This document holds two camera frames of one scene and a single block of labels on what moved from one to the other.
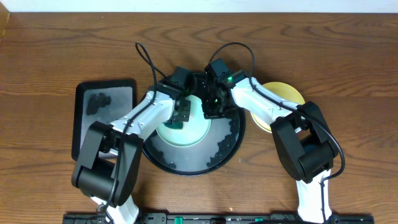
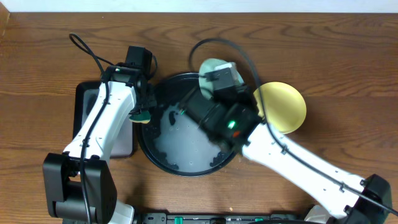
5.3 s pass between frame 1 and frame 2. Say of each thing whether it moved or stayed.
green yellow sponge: moved
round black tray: stayed
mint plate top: moved
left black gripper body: moved
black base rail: stayed
